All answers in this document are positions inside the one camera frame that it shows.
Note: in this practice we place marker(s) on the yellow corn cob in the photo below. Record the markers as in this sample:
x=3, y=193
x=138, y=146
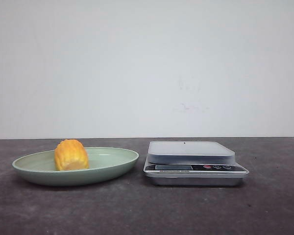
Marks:
x=70, y=155

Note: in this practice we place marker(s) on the silver digital kitchen scale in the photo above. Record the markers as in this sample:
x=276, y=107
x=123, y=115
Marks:
x=192, y=163

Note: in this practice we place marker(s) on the green round plate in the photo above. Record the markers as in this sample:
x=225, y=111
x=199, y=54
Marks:
x=105, y=163

